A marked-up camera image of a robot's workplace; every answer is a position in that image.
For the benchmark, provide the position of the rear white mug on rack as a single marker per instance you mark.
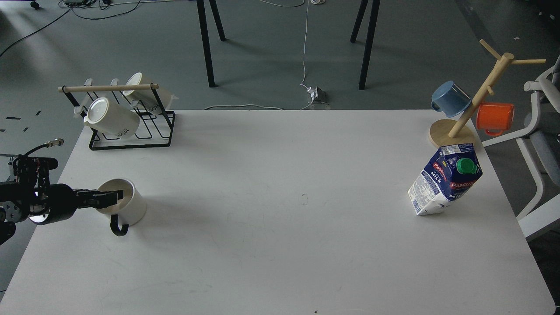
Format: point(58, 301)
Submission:
point(146, 96)

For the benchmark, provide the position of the blue white milk carton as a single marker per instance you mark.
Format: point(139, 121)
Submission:
point(447, 176)

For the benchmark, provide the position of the wooden mug tree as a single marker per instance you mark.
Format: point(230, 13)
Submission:
point(451, 132)

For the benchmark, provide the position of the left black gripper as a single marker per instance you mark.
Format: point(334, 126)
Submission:
point(63, 201)

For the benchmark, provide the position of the black wire mug rack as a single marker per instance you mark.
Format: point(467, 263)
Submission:
point(153, 131)

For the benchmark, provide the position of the blue cup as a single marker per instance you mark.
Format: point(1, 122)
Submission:
point(450, 99)

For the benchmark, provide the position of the black table leg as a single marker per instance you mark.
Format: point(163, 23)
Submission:
point(371, 28)
point(201, 11)

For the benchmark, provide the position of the grey power socket box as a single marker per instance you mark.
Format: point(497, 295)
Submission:
point(317, 95)

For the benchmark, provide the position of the white chair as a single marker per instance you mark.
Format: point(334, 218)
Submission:
point(542, 128)

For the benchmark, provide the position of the left black table leg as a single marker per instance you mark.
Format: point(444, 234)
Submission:
point(201, 11)

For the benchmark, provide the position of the right black table leg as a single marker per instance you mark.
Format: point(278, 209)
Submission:
point(371, 28)

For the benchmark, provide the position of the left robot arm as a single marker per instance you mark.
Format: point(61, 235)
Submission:
point(28, 193)

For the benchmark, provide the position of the white mug on rack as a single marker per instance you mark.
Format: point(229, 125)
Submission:
point(146, 96)
point(111, 119)

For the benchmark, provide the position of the orange cup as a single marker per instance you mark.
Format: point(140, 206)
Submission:
point(494, 118)

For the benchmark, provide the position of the front white mug on rack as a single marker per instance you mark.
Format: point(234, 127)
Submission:
point(111, 119)

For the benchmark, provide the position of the white mug black handle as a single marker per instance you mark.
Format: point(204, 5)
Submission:
point(128, 211)

